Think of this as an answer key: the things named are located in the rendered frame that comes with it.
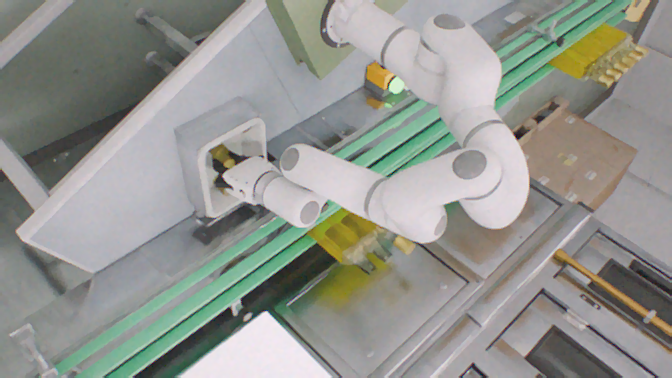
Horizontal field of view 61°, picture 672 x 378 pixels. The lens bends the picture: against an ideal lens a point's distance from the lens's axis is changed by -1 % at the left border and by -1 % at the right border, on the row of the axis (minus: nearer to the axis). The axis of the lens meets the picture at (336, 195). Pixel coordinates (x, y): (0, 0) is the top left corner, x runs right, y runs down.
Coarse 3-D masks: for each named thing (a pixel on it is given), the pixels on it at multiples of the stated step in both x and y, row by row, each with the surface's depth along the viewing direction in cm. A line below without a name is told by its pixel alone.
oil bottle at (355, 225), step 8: (344, 208) 149; (336, 216) 147; (344, 216) 147; (352, 216) 147; (344, 224) 145; (352, 224) 145; (360, 224) 145; (352, 232) 144; (360, 232) 144; (368, 232) 144; (376, 232) 144; (360, 240) 142; (368, 240) 142; (376, 240) 144; (368, 248) 143
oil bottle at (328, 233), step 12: (312, 228) 145; (324, 228) 143; (336, 228) 144; (324, 240) 143; (336, 240) 141; (348, 240) 141; (336, 252) 142; (348, 252) 139; (360, 252) 141; (348, 264) 141
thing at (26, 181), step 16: (48, 0) 144; (64, 0) 144; (32, 16) 143; (48, 16) 144; (16, 32) 142; (32, 32) 143; (0, 48) 141; (16, 48) 142; (0, 64) 142; (0, 144) 127; (0, 160) 125; (16, 160) 123; (80, 160) 119; (16, 176) 121; (32, 176) 121; (32, 192) 118; (48, 192) 118
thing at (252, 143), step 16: (240, 128) 121; (256, 128) 128; (208, 144) 117; (224, 144) 131; (240, 144) 136; (256, 144) 131; (208, 160) 131; (208, 176) 134; (208, 192) 126; (208, 208) 129; (224, 208) 134
